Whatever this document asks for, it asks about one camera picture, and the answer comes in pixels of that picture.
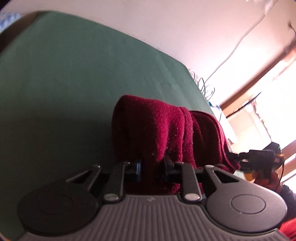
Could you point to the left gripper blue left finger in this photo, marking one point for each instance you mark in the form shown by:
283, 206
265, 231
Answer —
138, 171

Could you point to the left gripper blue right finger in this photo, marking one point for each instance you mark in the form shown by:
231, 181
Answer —
172, 168

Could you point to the dark red knit sweater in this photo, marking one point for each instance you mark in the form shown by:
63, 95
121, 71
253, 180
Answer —
147, 130

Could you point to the forearm in striped dark sleeve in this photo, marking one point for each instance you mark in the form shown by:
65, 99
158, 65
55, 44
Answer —
289, 197

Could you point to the person right hand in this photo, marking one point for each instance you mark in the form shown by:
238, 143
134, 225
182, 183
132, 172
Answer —
273, 183

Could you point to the red clothing of person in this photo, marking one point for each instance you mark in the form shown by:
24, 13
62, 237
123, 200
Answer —
288, 228

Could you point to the green table cloth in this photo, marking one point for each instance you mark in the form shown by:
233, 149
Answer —
61, 77

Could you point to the blue white patterned storage bag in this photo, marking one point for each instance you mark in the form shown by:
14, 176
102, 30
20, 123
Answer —
7, 19

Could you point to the wooden door frame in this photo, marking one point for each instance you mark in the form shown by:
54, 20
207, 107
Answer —
256, 84

